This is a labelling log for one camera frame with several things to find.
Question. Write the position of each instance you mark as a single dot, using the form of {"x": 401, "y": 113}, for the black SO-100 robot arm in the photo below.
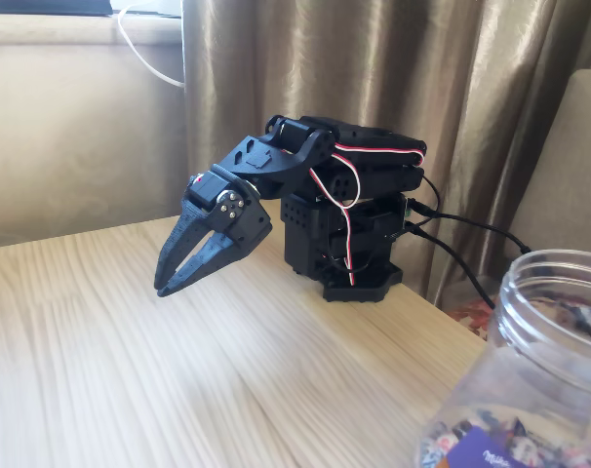
{"x": 373, "y": 146}

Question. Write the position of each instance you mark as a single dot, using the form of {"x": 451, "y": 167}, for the clear plastic candy jar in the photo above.
{"x": 520, "y": 390}

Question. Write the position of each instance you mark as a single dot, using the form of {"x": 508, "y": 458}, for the beige window sill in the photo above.
{"x": 56, "y": 30}

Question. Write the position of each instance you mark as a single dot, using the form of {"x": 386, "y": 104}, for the patterned red rug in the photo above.
{"x": 471, "y": 317}

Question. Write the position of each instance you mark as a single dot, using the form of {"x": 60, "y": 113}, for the black flat object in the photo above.
{"x": 42, "y": 6}

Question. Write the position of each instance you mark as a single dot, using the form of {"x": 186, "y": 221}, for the beige satin curtain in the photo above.
{"x": 471, "y": 97}

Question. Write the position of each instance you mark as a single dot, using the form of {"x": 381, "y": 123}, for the beige upholstered chair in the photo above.
{"x": 583, "y": 146}

